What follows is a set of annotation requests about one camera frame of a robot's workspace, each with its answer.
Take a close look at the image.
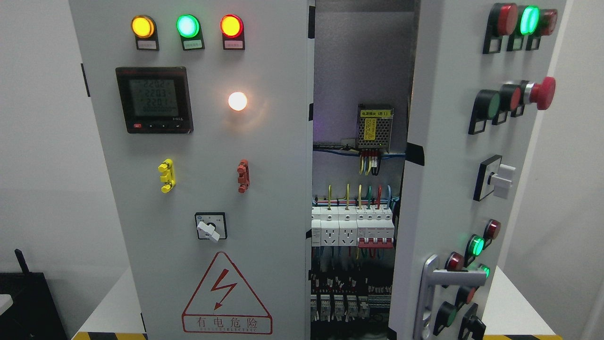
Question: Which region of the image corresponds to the white glowing indicator lamp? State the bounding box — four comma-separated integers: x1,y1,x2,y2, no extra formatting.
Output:
228,91,248,111

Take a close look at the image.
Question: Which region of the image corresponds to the green indicator lamp left door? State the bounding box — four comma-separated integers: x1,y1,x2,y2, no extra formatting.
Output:
176,14,205,51

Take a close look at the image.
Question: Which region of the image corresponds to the red electric hazard warning sticker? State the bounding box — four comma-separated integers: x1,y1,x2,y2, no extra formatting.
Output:
182,251,273,334

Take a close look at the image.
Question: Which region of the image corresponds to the lower relay and breaker row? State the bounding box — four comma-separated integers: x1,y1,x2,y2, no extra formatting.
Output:
308,267,393,322

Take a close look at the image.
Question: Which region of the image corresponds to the white breaker and socket row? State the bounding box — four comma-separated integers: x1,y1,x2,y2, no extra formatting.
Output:
310,204,394,249

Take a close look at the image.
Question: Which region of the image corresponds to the perforated metal power supply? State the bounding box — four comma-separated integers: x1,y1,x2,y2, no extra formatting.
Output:
356,103,394,153

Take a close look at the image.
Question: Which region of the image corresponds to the red emergency stop button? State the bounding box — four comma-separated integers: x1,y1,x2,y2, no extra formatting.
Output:
520,76,556,110

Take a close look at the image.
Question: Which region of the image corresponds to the white rotary switch right door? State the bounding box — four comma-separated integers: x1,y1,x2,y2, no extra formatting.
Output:
473,154,516,202

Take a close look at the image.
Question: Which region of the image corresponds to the yellow terminal connector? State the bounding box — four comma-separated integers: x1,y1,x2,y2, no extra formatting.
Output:
158,159,176,194

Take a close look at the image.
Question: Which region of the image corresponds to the red terminal connector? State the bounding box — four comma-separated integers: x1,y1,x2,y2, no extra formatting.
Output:
236,159,250,194

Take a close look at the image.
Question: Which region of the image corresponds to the silver door handle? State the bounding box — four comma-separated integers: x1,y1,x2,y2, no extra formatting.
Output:
413,254,487,340

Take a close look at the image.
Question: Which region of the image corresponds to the black digital power meter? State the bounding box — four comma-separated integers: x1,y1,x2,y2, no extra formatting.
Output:
115,67,193,134

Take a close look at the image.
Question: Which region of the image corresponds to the white rotary selector switch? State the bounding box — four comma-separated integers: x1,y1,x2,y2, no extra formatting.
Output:
195,212,228,243

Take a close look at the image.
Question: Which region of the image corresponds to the yellow indicator lamp left door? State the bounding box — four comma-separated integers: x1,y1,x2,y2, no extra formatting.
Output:
130,15,159,51

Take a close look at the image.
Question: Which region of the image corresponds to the black box with antenna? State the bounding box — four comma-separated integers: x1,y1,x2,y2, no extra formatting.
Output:
0,249,67,340

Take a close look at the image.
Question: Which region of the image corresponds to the red indicator lamp left door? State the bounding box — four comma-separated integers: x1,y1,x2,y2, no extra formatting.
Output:
220,14,245,51

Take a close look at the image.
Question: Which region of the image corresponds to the grey cabinet door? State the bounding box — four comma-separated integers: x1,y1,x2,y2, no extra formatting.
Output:
388,0,566,340
69,0,314,340

